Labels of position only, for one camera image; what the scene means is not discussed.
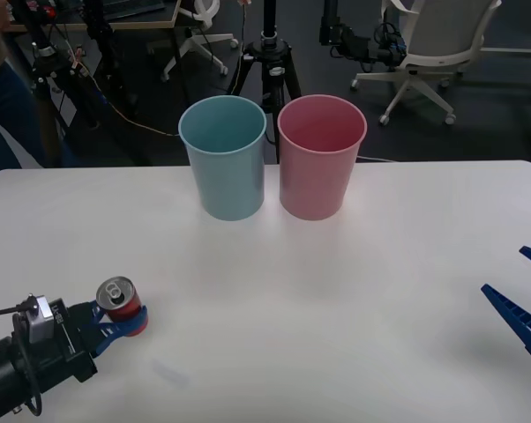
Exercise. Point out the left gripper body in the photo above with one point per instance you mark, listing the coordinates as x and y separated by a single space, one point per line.
73 343

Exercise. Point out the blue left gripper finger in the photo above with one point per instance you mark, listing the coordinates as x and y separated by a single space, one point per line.
129 328
94 310

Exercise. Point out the red drink can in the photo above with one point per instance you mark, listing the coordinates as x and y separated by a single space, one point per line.
123 304

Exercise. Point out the black hanging robot arm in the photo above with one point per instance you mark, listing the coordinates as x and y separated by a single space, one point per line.
358 44

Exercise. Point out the pale blue plastic bin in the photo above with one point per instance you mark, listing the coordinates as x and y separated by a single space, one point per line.
228 176

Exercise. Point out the person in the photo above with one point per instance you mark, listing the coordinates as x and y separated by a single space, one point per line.
9 114

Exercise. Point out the pink plastic bin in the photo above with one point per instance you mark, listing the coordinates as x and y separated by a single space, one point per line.
316 176

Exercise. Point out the white office chair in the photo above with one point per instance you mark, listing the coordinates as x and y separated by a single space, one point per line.
204 42
437 39

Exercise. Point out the black tripod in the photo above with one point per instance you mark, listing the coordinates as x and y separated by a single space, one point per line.
272 70
109 53

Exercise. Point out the wood-edged desk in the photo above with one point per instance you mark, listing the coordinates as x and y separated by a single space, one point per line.
137 23

